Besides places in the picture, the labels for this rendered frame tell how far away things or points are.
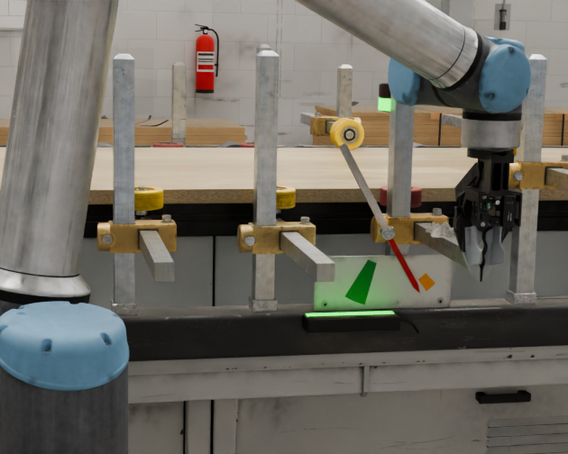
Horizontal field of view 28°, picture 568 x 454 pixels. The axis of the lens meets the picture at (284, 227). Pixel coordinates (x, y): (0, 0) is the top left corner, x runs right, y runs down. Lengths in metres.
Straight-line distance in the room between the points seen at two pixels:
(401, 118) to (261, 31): 7.25
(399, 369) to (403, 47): 0.86
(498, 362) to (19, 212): 1.12
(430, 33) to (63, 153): 0.49
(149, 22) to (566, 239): 6.96
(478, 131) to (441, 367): 0.61
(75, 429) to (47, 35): 0.47
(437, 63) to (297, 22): 7.85
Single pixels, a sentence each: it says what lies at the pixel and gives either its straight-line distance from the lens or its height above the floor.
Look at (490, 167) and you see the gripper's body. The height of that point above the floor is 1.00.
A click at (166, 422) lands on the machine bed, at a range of 2.34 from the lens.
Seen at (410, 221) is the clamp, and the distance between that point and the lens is 2.07.
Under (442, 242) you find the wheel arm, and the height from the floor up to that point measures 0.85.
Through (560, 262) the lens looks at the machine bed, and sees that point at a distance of 2.45.
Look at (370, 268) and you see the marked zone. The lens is 2.06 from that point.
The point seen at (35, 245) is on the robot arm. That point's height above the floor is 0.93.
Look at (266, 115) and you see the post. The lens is 1.99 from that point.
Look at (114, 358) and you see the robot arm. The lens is 1.28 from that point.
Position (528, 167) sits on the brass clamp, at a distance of 2.14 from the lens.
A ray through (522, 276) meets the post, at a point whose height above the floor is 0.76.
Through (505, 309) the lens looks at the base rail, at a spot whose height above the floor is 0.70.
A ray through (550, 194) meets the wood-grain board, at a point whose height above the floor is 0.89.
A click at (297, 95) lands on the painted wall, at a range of 9.36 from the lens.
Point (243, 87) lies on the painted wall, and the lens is 9.26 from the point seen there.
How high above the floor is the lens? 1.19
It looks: 10 degrees down
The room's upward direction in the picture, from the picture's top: 1 degrees clockwise
